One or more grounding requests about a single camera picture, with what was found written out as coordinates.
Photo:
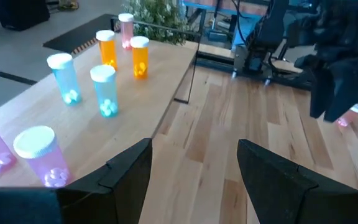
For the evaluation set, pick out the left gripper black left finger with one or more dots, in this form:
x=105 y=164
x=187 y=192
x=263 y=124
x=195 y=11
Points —
x=120 y=186

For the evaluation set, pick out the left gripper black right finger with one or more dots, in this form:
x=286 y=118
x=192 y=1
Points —
x=284 y=193

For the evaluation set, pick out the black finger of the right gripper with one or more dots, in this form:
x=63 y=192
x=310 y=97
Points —
x=317 y=93
x=343 y=96

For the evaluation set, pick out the blue medicine bottle white cap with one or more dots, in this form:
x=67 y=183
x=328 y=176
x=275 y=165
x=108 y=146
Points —
x=106 y=93
x=65 y=81

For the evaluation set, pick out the orange medicine bottle white cap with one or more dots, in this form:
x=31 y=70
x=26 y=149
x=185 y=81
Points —
x=140 y=59
x=108 y=53

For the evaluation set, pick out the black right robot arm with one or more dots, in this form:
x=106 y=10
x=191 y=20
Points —
x=269 y=28

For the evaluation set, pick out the blue workbench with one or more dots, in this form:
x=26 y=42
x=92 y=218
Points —
x=204 y=5

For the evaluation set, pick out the black floor mat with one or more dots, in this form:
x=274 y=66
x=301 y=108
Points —
x=79 y=31

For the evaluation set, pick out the green potted plant black pot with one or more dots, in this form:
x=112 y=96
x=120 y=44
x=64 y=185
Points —
x=160 y=15

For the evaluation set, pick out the black equipment case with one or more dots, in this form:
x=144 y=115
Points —
x=20 y=14

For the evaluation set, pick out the black aluminium table frame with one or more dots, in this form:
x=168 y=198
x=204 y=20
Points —
x=216 y=66

